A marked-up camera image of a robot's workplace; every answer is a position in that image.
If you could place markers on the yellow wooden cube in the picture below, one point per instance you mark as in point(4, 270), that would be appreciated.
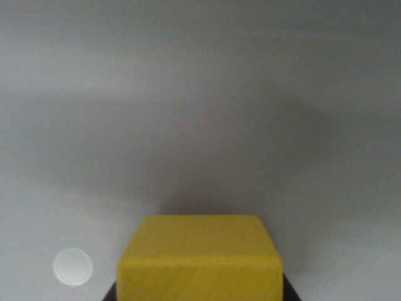
point(199, 260)

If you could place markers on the white plastic bin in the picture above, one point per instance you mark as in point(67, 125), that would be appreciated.
point(200, 125)

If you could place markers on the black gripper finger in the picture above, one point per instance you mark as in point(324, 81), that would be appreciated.
point(111, 293)

